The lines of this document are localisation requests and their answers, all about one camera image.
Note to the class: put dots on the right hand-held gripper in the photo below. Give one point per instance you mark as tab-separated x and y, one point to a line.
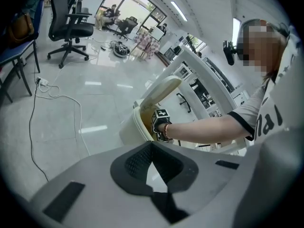
161	117

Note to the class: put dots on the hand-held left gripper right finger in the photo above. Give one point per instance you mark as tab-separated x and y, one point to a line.
175	167

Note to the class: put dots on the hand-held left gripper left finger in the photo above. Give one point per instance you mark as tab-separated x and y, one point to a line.
133	165

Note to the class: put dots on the white trash bin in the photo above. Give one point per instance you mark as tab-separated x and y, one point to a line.
133	125

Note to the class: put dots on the person's right forearm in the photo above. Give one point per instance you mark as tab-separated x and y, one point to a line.
204	129

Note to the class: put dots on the black office chair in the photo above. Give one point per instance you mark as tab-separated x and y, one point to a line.
69	25
126	27
187	96

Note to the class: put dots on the checkered cloth table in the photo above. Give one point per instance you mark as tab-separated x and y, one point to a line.
146	43

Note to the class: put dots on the long ceiling light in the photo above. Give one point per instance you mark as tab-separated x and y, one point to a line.
179	11
236	31

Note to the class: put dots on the person's white t-shirt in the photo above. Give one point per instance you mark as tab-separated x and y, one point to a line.
273	117

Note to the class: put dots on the large window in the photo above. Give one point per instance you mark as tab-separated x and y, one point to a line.
133	6

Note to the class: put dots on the person's head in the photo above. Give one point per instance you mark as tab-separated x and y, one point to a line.
261	46

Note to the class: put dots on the white power strip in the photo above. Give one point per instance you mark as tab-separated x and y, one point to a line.
42	81

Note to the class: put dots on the blue chair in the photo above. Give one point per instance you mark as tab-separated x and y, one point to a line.
16	51

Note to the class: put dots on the brown bag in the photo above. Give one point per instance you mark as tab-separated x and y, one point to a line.
21	30

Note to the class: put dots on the black head camera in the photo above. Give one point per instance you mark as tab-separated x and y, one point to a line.
229	52

